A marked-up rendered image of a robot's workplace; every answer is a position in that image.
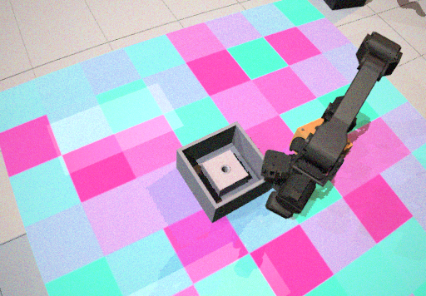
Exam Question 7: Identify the pink square plate with hole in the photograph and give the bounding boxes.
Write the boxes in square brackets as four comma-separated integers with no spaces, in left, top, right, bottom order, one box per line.
[201,150,249,198]

